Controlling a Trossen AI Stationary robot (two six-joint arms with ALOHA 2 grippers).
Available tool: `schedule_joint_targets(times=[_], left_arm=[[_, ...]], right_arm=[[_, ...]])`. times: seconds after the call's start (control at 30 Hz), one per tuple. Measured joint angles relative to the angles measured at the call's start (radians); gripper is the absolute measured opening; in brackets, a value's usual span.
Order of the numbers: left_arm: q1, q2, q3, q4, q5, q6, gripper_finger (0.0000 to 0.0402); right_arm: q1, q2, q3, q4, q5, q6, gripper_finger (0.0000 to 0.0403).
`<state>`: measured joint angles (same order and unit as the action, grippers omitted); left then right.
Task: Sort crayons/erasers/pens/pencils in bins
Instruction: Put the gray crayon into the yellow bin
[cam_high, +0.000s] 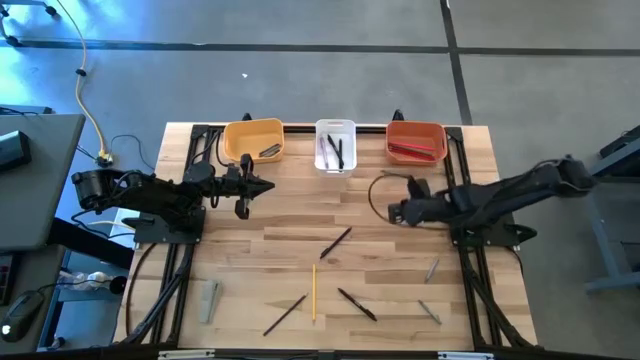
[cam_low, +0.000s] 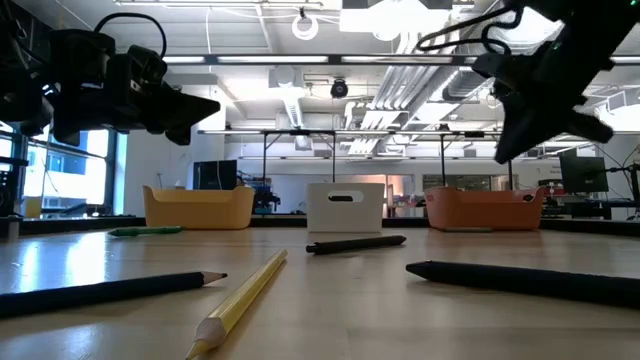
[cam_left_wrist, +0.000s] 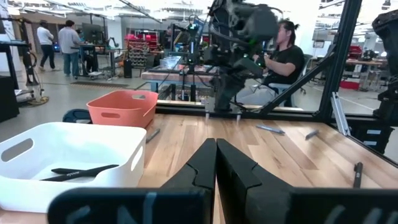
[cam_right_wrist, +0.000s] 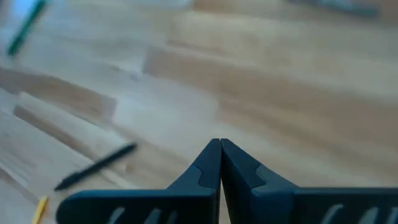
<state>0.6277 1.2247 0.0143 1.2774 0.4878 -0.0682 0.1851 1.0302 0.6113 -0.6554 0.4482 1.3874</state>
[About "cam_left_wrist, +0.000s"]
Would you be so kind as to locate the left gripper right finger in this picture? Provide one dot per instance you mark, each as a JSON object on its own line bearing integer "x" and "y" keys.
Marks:
{"x": 242, "y": 186}

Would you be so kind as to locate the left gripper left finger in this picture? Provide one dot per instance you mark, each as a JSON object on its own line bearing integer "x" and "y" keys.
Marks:
{"x": 199, "y": 174}

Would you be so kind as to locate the grey pencil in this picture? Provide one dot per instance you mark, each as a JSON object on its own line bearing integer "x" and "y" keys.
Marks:
{"x": 153, "y": 135}

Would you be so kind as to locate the grey crayon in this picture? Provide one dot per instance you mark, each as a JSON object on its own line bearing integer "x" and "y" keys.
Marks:
{"x": 311, "y": 134}
{"x": 270, "y": 129}

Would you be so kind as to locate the black pen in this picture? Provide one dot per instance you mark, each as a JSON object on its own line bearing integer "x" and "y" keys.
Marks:
{"x": 62, "y": 170}
{"x": 77, "y": 173}
{"x": 358, "y": 174}

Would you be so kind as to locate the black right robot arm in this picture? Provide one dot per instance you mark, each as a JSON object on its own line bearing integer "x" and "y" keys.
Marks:
{"x": 230, "y": 87}

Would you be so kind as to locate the orange plastic bin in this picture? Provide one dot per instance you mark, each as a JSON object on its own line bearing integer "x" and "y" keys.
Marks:
{"x": 124, "y": 115}

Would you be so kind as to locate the wooden top workbench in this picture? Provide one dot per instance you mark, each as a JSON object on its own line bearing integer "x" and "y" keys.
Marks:
{"x": 174, "y": 76}

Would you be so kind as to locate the light blue office chair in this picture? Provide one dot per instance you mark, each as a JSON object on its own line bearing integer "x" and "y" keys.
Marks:
{"x": 281, "y": 88}

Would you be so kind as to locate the silver aluminium bar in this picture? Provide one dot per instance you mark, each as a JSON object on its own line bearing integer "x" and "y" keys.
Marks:
{"x": 339, "y": 113}

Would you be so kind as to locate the black computer tower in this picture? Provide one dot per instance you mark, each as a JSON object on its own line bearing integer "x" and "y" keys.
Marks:
{"x": 127, "y": 68}

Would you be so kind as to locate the person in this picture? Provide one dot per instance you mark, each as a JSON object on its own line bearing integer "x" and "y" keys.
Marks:
{"x": 46, "y": 37}
{"x": 286, "y": 62}
{"x": 69, "y": 40}

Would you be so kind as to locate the dark floor mat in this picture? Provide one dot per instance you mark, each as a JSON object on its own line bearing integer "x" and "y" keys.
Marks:
{"x": 99, "y": 84}

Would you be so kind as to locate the red parts bin shelf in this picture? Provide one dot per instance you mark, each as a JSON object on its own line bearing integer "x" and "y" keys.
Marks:
{"x": 146, "y": 37}

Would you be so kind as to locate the red box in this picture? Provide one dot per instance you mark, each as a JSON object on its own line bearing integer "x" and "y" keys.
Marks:
{"x": 349, "y": 85}

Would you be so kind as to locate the office desk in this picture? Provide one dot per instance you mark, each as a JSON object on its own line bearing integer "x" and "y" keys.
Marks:
{"x": 93, "y": 46}

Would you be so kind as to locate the white plastic bin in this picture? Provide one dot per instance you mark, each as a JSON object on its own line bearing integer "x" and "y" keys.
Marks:
{"x": 25, "y": 196}

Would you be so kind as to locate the wooden table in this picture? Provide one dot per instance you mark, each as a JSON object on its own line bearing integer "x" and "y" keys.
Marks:
{"x": 367, "y": 62}

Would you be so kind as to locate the stand with round base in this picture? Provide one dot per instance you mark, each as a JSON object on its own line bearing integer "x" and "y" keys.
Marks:
{"x": 38, "y": 101}

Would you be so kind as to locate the dark monitor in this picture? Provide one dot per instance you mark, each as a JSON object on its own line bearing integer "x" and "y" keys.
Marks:
{"x": 91, "y": 32}

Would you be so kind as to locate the black cabinet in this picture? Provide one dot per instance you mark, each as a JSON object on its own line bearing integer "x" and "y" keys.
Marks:
{"x": 7, "y": 99}

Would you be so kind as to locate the black stand device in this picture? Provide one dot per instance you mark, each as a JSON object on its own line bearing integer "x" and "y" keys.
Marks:
{"x": 388, "y": 31}

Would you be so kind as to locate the black aluminium rig frame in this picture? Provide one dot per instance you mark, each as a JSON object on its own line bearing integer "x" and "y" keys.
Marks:
{"x": 339, "y": 62}

